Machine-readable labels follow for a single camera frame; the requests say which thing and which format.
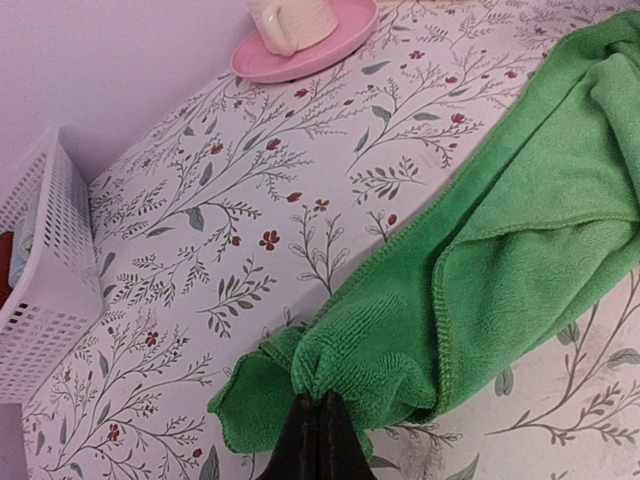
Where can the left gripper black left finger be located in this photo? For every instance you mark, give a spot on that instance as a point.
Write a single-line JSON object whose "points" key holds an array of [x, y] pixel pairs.
{"points": [[295, 454]]}

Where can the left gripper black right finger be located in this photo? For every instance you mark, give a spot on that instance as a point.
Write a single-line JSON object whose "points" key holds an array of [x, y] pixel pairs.
{"points": [[340, 453]]}

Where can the dark red rolled towel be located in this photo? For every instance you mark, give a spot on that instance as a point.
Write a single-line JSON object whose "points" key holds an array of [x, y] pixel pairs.
{"points": [[6, 242]]}

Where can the white plastic basket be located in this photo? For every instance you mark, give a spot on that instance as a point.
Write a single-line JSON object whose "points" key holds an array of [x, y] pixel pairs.
{"points": [[58, 297]]}

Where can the cream ceramic mug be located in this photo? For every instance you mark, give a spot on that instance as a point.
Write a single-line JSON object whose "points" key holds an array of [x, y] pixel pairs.
{"points": [[289, 26]]}

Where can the light blue rolled towel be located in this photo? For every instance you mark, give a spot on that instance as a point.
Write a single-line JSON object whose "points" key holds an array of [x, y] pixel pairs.
{"points": [[21, 248]]}

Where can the green microfibre towel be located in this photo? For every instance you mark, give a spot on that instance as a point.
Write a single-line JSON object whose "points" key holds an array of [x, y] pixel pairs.
{"points": [[538, 225]]}

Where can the pink plate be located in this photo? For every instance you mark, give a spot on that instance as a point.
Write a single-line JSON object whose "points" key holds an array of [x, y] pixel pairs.
{"points": [[252, 61]]}

